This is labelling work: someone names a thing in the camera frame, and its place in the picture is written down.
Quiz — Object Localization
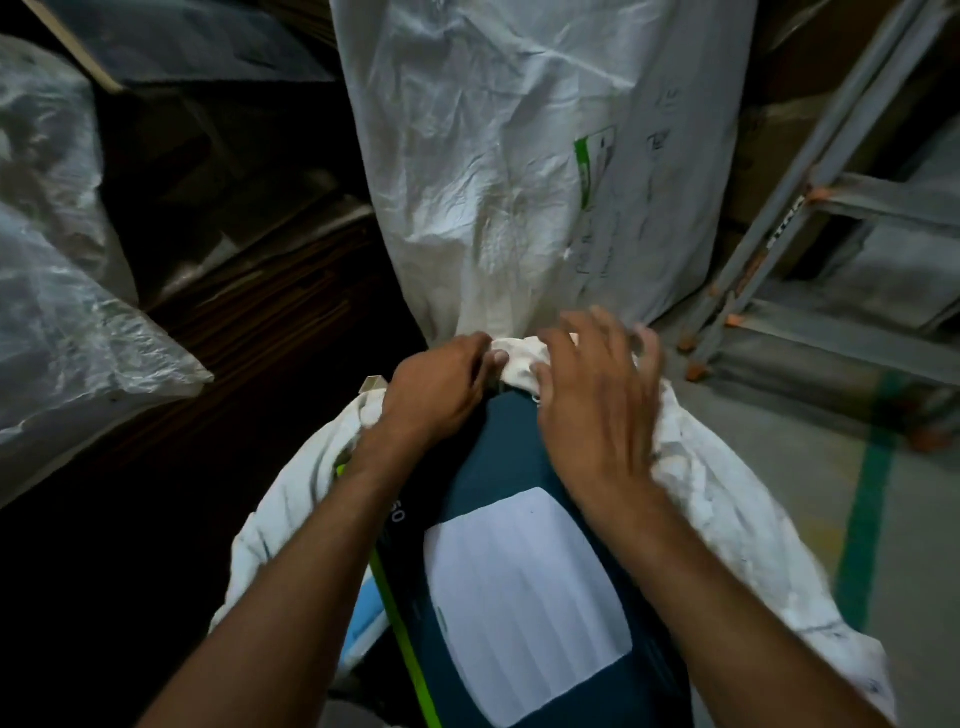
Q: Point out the person's right hand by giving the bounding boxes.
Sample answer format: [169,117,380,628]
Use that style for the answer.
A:
[533,305,665,523]

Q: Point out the person's right forearm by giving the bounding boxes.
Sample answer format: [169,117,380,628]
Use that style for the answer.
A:
[588,483,894,728]

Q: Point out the small light blue box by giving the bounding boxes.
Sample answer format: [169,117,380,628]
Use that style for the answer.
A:
[335,566,393,676]

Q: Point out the stacked cardboard boxes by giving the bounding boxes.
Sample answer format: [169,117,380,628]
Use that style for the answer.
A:
[716,0,946,271]

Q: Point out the person's left forearm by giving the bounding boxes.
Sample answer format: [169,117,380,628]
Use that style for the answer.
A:
[138,431,421,728]

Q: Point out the dark wooden panel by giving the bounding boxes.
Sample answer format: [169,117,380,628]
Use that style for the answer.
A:
[0,172,429,706]

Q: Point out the white woven sack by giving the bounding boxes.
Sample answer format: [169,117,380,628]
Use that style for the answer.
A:
[209,335,899,725]

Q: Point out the dark box white label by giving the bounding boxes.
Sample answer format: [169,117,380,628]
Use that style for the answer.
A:
[369,388,695,728]

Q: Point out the person's left hand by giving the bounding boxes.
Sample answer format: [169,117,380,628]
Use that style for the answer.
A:
[374,332,511,455]

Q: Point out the aluminium step ladder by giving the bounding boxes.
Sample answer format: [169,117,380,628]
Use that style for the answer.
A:
[674,0,960,453]

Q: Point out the tall white sack green mark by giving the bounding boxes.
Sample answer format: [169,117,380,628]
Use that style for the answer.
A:
[329,0,759,348]

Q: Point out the large white sack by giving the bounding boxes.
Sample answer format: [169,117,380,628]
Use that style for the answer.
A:
[0,33,215,511]

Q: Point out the dark flat board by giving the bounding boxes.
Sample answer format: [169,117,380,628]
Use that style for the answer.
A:
[22,0,335,95]

